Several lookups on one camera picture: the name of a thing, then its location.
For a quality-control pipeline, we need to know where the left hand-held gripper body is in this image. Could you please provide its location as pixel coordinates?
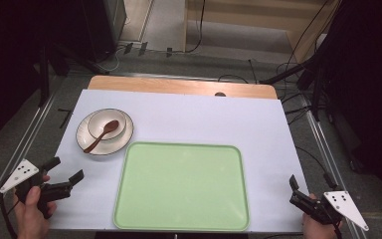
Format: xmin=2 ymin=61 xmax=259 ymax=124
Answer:
xmin=0 ymin=158 xmax=75 ymax=220

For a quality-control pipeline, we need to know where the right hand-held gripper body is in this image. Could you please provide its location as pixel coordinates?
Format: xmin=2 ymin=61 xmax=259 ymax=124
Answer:
xmin=288 ymin=189 xmax=370 ymax=232

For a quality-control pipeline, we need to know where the person's right hand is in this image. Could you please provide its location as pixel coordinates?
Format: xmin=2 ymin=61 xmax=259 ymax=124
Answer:
xmin=300 ymin=193 xmax=344 ymax=239

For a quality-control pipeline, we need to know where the person's left hand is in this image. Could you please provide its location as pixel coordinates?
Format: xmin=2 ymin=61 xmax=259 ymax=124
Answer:
xmin=12 ymin=174 xmax=58 ymax=239

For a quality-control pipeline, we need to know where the brown wooden spoon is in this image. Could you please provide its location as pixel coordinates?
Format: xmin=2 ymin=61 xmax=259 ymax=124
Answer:
xmin=83 ymin=119 xmax=120 ymax=154

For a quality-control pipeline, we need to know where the white plate with dark rim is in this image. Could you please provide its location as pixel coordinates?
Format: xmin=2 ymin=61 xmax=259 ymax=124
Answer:
xmin=75 ymin=108 xmax=135 ymax=156

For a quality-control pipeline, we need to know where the white bowl with dark rim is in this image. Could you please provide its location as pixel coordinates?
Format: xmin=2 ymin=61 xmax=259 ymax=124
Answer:
xmin=87 ymin=109 xmax=127 ymax=141

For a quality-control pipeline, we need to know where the black metal stand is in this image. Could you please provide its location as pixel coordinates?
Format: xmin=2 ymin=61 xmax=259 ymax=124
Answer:
xmin=259 ymin=54 xmax=333 ymax=122
xmin=38 ymin=38 xmax=111 ymax=109

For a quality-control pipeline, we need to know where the white table cover sheet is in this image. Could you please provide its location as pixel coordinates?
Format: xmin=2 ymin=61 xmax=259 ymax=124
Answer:
xmin=48 ymin=89 xmax=310 ymax=234

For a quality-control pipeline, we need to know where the dark curtain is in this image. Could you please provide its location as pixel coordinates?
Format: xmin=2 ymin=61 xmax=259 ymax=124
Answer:
xmin=314 ymin=0 xmax=382 ymax=213

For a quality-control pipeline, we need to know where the light green plastic tray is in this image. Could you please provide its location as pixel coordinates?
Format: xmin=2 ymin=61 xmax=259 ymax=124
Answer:
xmin=112 ymin=140 xmax=251 ymax=232

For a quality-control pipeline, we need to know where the black cabinet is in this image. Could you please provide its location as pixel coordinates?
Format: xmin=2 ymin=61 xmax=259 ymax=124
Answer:
xmin=81 ymin=0 xmax=127 ymax=64

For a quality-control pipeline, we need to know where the light wooden platform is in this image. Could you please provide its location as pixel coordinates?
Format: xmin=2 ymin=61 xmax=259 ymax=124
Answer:
xmin=183 ymin=0 xmax=342 ymax=65

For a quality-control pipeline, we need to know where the aluminium frame rail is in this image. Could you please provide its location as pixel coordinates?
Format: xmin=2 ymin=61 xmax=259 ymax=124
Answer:
xmin=297 ymin=98 xmax=366 ymax=239
xmin=0 ymin=75 xmax=68 ymax=228

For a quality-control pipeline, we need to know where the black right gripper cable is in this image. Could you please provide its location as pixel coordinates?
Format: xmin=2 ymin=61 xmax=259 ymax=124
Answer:
xmin=332 ymin=221 xmax=345 ymax=239

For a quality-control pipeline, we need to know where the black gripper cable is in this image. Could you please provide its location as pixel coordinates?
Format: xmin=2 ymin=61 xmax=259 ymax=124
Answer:
xmin=0 ymin=191 xmax=22 ymax=239
xmin=332 ymin=221 xmax=345 ymax=239

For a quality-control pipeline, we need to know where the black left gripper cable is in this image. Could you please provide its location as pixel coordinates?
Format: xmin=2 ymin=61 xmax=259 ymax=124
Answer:
xmin=0 ymin=191 xmax=22 ymax=239

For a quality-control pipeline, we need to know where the black floor cable loop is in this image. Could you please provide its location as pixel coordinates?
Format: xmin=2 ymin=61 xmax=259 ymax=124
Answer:
xmin=217 ymin=59 xmax=259 ymax=85

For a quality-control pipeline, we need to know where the white floor cable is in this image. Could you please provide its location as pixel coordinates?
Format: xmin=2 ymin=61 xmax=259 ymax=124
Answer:
xmin=104 ymin=45 xmax=127 ymax=73

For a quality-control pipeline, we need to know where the black hanging cable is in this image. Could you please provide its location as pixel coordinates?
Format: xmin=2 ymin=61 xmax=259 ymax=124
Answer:
xmin=184 ymin=0 xmax=207 ymax=54

